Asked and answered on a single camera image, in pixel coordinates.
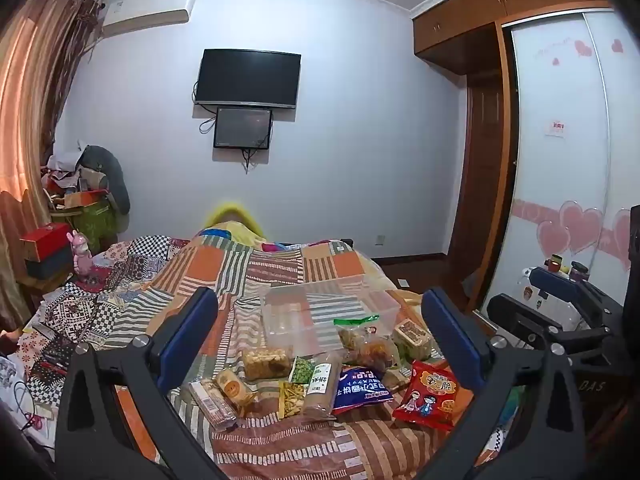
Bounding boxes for blue snack packet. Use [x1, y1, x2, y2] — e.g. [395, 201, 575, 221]
[331, 366, 396, 416]

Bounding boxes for brown curtain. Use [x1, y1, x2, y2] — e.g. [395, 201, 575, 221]
[0, 0, 104, 321]

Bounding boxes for white air conditioner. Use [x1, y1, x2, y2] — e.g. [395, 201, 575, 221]
[102, 0, 197, 37]

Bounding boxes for patchwork blanket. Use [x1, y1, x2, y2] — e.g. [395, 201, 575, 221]
[17, 229, 506, 480]

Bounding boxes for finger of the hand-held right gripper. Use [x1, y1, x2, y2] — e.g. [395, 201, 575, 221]
[487, 293, 615, 357]
[530, 266, 624, 332]

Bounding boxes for black wall television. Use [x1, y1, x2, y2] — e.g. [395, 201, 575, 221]
[194, 49, 302, 110]

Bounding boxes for round biscuit packet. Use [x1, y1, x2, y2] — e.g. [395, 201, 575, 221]
[215, 369, 256, 406]

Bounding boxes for green box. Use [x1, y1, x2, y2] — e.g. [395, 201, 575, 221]
[61, 200, 120, 242]

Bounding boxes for red snack packet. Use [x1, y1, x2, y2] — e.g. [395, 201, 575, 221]
[392, 360, 474, 433]

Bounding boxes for yellow plush pillow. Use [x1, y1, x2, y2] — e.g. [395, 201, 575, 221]
[202, 200, 269, 239]

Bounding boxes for clear bag of fried pastries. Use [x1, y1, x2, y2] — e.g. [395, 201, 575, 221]
[333, 314, 402, 374]

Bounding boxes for pink plush toy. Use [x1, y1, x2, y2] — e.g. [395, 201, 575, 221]
[71, 230, 92, 274]

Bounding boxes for small black monitor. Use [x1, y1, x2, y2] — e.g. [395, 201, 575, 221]
[213, 106, 274, 151]

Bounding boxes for peanut brittle packet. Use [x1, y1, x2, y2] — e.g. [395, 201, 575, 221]
[242, 346, 294, 380]

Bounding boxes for clear plastic container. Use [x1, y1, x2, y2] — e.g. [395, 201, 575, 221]
[261, 276, 401, 351]

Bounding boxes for dark blue box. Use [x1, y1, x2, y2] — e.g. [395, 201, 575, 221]
[25, 250, 77, 279]

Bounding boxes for long wafer packet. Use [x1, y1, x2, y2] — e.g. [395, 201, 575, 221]
[189, 380, 239, 432]

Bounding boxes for wooden wardrobe with heart doors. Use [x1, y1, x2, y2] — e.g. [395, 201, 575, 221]
[412, 0, 640, 333]

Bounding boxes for red box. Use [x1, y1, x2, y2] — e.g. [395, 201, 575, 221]
[20, 223, 74, 262]

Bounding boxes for thin black cable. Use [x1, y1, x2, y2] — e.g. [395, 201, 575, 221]
[11, 379, 57, 450]

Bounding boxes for green pea snack packet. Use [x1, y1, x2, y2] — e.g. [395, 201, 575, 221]
[289, 356, 317, 386]

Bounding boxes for white mini fridge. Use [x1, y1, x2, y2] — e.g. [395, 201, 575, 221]
[515, 269, 583, 313]

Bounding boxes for tall tan snack packet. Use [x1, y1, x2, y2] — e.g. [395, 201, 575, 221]
[301, 352, 344, 421]

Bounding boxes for dark wooden door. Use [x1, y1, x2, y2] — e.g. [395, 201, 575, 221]
[447, 85, 504, 262]

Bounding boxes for square cake packet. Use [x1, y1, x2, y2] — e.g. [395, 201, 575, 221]
[392, 319, 434, 361]

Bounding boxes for yellow sticks snack packet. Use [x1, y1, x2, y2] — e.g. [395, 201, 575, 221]
[277, 380, 309, 420]

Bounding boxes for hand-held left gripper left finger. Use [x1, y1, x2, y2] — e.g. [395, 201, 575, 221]
[55, 286, 240, 480]

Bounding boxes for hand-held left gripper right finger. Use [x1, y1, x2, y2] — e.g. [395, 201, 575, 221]
[420, 286, 589, 480]

